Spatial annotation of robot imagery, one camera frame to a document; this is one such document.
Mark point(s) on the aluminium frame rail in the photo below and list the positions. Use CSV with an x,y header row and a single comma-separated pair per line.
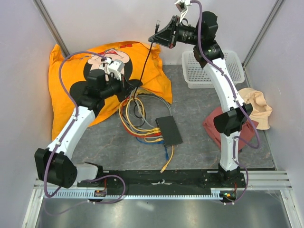
x,y
268,180

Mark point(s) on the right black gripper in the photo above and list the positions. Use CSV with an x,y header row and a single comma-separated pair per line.
x,y
166,36

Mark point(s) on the white perforated plastic basket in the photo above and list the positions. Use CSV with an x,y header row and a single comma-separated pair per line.
x,y
198,78

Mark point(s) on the grey slotted cable duct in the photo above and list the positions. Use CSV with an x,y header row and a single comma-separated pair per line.
x,y
97,194

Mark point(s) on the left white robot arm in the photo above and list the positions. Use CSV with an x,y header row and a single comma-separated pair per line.
x,y
54,163

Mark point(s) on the peach bucket hat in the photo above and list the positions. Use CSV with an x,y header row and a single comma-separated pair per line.
x,y
261,110

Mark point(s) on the red folded cloth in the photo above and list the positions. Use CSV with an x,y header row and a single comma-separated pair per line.
x,y
247,132

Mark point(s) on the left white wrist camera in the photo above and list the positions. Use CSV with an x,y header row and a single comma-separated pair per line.
x,y
114,68

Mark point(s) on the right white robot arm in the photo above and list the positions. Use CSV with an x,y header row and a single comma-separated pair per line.
x,y
235,111

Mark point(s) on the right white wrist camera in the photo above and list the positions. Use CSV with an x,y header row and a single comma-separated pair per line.
x,y
183,6

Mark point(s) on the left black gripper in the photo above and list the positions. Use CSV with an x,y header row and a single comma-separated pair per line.
x,y
125,88

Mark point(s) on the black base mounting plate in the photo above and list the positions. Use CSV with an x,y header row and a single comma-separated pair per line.
x,y
180,177

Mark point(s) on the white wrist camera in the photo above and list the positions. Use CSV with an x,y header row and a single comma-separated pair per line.
x,y
114,68
183,6

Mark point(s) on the black network switch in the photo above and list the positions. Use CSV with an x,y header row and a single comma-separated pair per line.
x,y
169,130

